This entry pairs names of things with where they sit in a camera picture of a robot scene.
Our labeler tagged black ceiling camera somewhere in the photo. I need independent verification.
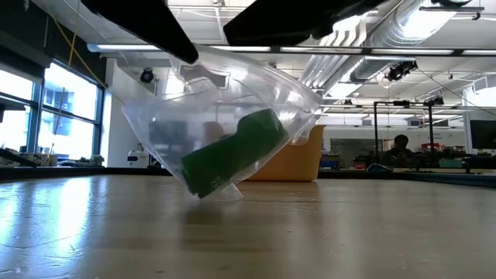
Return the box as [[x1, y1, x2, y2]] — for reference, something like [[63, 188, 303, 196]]
[[386, 60, 419, 82]]

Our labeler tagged long ceiling light fixture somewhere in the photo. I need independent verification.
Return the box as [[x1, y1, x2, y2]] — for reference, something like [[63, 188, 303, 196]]
[[87, 43, 496, 56]]

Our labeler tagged white and blue machine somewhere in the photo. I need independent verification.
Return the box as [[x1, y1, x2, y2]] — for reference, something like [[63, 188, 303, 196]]
[[126, 150, 151, 169]]

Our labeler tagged black camera gantry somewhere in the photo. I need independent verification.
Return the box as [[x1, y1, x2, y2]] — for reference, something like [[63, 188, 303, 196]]
[[373, 99, 437, 164]]

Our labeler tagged clear plastic zip bag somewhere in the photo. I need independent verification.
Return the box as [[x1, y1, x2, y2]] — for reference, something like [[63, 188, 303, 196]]
[[122, 44, 324, 202], [292, 115, 323, 146]]

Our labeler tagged yellow plastic bin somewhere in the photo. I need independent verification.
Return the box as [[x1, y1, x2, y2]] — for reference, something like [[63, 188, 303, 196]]
[[247, 124, 326, 183]]

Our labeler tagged person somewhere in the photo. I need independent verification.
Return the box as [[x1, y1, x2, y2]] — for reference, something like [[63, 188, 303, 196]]
[[381, 134, 418, 168]]

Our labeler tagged black computer monitor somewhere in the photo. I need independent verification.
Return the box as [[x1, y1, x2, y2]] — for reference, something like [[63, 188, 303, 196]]
[[468, 119, 496, 150]]

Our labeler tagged large window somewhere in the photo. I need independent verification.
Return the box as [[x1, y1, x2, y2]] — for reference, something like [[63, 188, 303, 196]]
[[0, 61, 105, 156]]

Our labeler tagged green elastic bandage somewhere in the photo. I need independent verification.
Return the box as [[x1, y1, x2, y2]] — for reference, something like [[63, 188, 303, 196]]
[[181, 108, 290, 199]]

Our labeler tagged yellow hanging cable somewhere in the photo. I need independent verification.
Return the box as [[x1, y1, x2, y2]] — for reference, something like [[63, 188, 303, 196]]
[[42, 0, 108, 89]]

